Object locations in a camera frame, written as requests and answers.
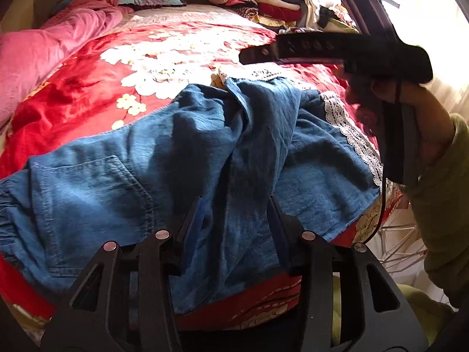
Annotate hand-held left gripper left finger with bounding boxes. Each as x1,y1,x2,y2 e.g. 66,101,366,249
40,196,206,352

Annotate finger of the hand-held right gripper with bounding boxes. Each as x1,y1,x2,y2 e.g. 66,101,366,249
239,43,282,65

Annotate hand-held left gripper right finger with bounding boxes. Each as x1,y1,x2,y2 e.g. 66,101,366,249
267,194,429,352

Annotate blue denim pants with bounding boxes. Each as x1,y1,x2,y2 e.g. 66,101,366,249
0,77,385,316

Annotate person's right forearm, green sleeve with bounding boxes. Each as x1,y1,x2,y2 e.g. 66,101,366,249
401,114,469,309

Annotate person's right hand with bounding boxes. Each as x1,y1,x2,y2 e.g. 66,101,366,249
335,62,457,177

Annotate dark-framed window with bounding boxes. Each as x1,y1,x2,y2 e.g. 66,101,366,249
326,0,469,45

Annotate stack of folded clothes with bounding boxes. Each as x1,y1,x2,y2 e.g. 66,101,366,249
207,0,306,28

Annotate patterned pillow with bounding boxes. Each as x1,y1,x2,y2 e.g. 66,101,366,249
119,0,187,11

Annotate red floral blanket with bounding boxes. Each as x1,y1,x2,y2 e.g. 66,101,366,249
0,18,404,334

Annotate pink duvet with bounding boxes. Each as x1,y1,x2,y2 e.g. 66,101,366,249
0,0,134,129

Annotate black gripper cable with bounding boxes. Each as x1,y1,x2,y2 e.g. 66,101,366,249
364,174,390,244

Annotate white wire drying rack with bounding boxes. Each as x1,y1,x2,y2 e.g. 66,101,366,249
379,224,427,275

